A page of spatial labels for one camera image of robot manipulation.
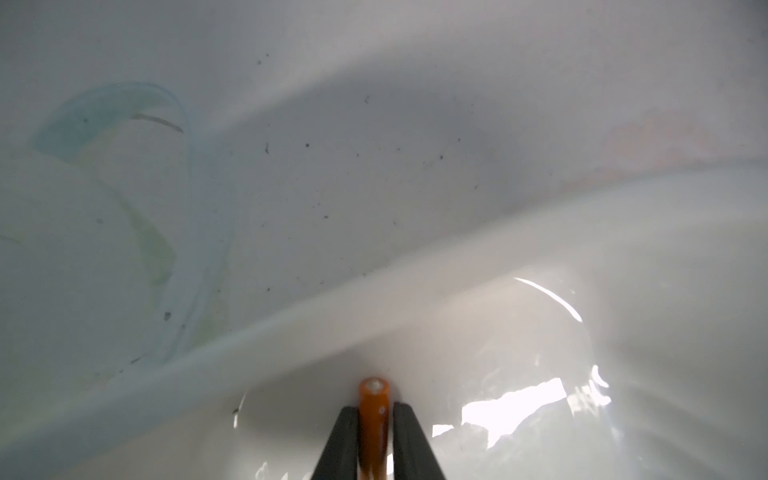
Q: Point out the white plastic storage box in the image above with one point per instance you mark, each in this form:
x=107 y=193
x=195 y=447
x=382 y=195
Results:
x=620 y=334

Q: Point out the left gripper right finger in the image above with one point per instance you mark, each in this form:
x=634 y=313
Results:
x=413 y=457

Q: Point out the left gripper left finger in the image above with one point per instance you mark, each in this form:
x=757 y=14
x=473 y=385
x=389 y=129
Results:
x=339 y=458

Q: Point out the orange battery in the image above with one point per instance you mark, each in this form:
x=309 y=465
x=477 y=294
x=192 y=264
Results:
x=374 y=406

